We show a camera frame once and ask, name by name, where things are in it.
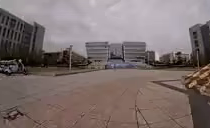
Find grey multi-storey building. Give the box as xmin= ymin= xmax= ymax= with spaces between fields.
xmin=188 ymin=16 xmax=210 ymax=66

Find white vehicle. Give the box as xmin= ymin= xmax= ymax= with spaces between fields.
xmin=0 ymin=59 xmax=21 ymax=76

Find low brown building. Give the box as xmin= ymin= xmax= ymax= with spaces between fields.
xmin=42 ymin=48 xmax=89 ymax=67

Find white twin-block building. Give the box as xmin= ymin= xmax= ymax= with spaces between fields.
xmin=85 ymin=41 xmax=147 ymax=64

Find wide blue stairway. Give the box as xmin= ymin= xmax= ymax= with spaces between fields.
xmin=105 ymin=58 xmax=140 ymax=70

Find pile of wooden planks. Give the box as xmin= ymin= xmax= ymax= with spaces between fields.
xmin=182 ymin=60 xmax=210 ymax=94

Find raised paved strip with kerb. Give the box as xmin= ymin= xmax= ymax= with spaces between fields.
xmin=26 ymin=66 xmax=104 ymax=78

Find distant pale buildings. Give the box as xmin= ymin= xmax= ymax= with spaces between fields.
xmin=159 ymin=50 xmax=191 ymax=64

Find pale lamp pole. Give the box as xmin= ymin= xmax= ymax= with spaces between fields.
xmin=68 ymin=44 xmax=74 ymax=71

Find tall grey office building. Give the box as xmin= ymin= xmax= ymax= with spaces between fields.
xmin=0 ymin=1 xmax=46 ymax=66

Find thin pole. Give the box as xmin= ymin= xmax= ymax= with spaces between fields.
xmin=196 ymin=48 xmax=200 ymax=69

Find grey stone slab plaza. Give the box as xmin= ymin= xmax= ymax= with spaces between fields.
xmin=0 ymin=68 xmax=210 ymax=128

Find small dark building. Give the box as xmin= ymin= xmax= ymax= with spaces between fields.
xmin=145 ymin=50 xmax=156 ymax=64

